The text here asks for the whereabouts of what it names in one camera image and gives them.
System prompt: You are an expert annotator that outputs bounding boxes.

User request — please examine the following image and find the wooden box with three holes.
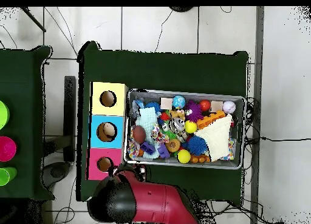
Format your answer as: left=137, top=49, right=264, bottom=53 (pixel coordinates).
left=86, top=81, right=129, bottom=182

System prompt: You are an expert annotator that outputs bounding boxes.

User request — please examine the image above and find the yellow tennis style ball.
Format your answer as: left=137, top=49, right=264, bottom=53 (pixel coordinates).
left=177, top=149, right=191, bottom=165

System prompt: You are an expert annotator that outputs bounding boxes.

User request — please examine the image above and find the lime green plastic cup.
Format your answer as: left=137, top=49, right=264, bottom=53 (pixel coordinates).
left=0, top=166, right=18, bottom=186
left=0, top=100, right=10, bottom=131

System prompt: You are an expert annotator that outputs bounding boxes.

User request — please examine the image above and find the dark green table cloth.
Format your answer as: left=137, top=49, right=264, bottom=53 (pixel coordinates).
left=76, top=41, right=249, bottom=206

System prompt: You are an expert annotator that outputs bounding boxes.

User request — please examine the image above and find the black floor power cable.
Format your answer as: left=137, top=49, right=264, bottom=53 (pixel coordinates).
left=245, top=135, right=311, bottom=143

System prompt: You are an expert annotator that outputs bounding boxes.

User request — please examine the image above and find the smooth yellow ball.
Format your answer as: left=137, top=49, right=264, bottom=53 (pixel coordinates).
left=184, top=120, right=198, bottom=134

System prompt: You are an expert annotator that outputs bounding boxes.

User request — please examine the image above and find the shallow silver mesh bin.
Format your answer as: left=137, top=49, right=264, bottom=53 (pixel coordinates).
left=123, top=88, right=247, bottom=170

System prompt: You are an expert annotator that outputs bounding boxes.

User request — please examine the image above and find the dark green side table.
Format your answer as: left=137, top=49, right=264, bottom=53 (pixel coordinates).
left=0, top=45, right=55, bottom=202

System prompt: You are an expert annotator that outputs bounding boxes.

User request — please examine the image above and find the cream knitted cloth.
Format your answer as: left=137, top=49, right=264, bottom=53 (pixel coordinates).
left=194, top=114, right=233, bottom=163

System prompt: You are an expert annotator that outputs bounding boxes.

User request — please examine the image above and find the blue spiky rubber ball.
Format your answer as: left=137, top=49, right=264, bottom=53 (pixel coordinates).
left=187, top=135, right=209, bottom=156

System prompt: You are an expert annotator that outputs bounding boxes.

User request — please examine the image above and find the blue white patterned ball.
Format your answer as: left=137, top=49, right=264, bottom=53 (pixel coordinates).
left=172, top=95, right=186, bottom=110

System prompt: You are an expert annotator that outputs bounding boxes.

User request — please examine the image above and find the black slanted rod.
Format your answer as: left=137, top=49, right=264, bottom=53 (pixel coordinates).
left=20, top=6, right=47, bottom=33

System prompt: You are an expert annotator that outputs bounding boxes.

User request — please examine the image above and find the black upright panel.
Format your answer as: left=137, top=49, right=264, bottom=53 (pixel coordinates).
left=63, top=75, right=77, bottom=163

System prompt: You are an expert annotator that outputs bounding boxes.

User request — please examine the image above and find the red orange ball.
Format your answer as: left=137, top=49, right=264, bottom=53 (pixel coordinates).
left=199, top=99, right=211, bottom=112

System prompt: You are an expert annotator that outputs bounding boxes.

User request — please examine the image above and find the pink plastic cup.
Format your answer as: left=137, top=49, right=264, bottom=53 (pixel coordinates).
left=0, top=135, right=17, bottom=162

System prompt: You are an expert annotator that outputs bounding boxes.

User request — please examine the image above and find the white baseball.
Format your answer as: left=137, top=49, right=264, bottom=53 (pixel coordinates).
left=222, top=100, right=237, bottom=115

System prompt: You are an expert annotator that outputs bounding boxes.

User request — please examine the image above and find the crushed clear plastic bottle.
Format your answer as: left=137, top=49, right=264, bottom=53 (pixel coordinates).
left=129, top=96, right=146, bottom=120

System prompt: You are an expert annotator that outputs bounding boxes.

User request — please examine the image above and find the brown toy football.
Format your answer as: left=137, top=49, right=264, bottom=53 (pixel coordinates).
left=132, top=125, right=147, bottom=144

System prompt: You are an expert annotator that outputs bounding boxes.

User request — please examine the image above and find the orange toy building brick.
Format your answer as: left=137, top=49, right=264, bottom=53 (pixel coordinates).
left=196, top=110, right=226, bottom=130

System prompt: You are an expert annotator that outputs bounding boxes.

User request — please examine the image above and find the purple spiky ball with eyes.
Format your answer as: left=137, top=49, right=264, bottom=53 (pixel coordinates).
left=185, top=100, right=204, bottom=123

